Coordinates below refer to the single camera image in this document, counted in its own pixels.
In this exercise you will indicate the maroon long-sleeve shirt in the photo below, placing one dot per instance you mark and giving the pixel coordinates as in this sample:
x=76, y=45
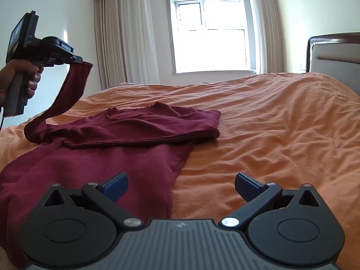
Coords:
x=126, y=129

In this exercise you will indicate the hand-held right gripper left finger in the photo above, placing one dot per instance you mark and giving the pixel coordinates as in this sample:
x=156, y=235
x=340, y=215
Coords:
x=116, y=185

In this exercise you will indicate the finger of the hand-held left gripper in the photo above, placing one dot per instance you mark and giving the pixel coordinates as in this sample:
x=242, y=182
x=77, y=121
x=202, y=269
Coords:
x=75, y=60

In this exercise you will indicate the orange bedspread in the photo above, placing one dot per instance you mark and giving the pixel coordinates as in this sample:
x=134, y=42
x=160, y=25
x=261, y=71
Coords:
x=267, y=132

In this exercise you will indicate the wide beige curtain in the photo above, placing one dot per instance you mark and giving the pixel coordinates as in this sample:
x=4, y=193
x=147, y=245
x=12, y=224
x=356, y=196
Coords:
x=126, y=39

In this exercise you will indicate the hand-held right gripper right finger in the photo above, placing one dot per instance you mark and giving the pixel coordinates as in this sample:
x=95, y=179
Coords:
x=246, y=185

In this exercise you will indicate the person's left hand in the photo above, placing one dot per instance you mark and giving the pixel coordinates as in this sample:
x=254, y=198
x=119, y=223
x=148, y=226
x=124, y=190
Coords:
x=17, y=74

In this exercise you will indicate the dark wooden padded headboard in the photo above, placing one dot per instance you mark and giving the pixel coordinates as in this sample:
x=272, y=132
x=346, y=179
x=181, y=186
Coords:
x=334, y=56

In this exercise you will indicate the narrow beige curtain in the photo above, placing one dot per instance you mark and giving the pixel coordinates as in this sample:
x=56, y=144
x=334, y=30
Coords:
x=264, y=25

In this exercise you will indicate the white framed window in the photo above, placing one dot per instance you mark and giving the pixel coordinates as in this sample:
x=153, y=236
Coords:
x=213, y=33

